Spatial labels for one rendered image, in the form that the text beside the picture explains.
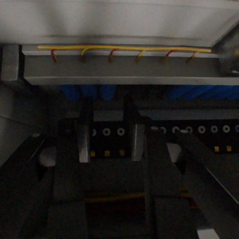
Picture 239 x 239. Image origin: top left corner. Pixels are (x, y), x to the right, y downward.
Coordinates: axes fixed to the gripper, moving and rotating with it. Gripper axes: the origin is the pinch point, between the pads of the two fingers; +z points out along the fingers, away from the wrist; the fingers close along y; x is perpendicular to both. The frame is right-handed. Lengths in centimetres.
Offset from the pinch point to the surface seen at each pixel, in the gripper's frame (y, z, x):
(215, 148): 16.1, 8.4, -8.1
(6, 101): -8.4, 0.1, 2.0
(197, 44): 6.8, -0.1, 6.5
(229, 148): 18.5, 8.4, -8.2
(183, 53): 5.8, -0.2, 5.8
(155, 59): 3.6, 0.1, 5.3
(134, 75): 1.9, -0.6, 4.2
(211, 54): 8.1, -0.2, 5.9
